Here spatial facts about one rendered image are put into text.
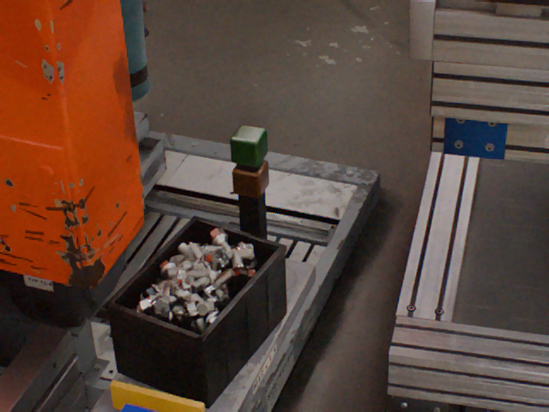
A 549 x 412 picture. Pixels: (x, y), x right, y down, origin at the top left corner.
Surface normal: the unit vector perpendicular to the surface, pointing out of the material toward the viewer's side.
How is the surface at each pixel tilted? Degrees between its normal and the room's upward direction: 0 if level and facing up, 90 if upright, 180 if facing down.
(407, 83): 0
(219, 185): 0
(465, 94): 90
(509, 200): 0
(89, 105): 90
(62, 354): 90
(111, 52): 90
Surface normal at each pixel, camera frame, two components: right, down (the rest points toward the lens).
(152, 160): 0.94, 0.18
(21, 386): -0.03, -0.80
